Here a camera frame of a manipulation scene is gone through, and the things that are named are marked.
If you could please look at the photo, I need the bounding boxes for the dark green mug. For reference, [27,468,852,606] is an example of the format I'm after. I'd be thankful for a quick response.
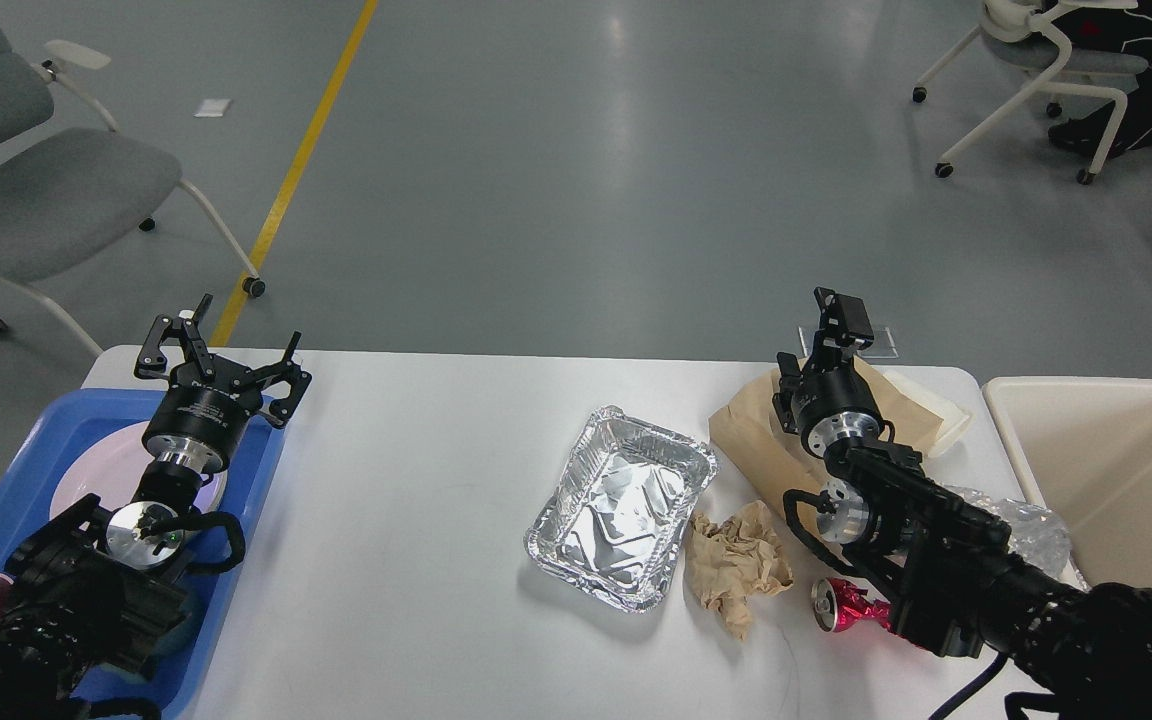
[105,577,206,683]

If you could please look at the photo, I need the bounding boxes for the crumpled foil and plastic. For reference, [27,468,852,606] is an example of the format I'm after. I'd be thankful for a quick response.
[946,486,1091,591]

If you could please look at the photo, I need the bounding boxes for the crushed red can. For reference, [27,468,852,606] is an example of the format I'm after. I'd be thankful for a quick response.
[812,577,890,632]

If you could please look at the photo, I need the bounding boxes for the white paper scrap on floor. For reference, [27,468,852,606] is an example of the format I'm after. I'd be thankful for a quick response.
[194,97,233,119]

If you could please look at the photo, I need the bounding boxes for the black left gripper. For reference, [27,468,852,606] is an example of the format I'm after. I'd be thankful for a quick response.
[132,293,314,475]

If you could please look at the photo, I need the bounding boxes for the grey office chair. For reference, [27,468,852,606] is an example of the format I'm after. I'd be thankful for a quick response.
[0,26,237,355]

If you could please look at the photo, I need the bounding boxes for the blue plastic tray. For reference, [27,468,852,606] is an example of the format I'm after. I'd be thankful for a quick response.
[0,389,285,719]

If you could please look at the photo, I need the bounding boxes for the crumpled brown paper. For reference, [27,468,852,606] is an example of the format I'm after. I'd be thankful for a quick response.
[684,500,795,643]

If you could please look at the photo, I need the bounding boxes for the aluminium foil tray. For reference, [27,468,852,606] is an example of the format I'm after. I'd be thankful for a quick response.
[524,406,721,614]

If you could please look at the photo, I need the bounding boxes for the brown paper bag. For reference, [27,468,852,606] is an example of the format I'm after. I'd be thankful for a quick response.
[708,359,945,520]

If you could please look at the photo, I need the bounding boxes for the white wheeled chair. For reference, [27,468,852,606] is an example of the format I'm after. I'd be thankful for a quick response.
[911,1,1147,184]

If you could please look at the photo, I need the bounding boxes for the pink plate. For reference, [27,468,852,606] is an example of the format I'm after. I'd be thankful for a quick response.
[29,420,228,568]

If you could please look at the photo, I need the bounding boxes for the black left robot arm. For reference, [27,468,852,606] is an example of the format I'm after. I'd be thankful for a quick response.
[0,295,312,719]

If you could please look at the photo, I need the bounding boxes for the beige plastic bin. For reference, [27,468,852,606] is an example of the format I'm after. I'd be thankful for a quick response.
[983,376,1152,588]

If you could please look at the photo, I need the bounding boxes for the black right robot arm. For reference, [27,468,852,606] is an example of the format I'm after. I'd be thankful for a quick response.
[772,287,1152,719]

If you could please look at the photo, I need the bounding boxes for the clear floor socket cover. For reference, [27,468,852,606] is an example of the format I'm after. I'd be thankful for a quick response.
[797,325,901,363]

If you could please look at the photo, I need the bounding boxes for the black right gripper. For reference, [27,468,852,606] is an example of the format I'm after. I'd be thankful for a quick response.
[772,288,885,461]

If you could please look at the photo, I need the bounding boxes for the white foam container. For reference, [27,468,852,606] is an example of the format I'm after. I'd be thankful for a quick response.
[881,369,973,457]

